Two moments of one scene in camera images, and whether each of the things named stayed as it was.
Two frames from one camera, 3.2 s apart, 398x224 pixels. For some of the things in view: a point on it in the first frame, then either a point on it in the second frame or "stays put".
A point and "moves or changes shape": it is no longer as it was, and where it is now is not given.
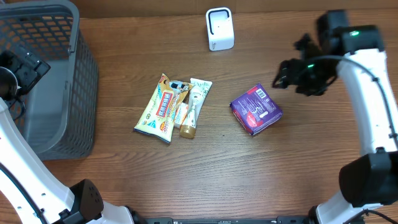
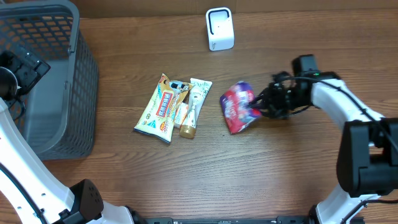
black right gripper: [286, 74] → [268, 102]
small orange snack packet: [181, 113] stays put
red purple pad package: [255, 109] moves or changes shape
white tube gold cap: [198, 94] stays put
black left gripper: [30, 74] stays put
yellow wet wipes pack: [157, 119] stays put
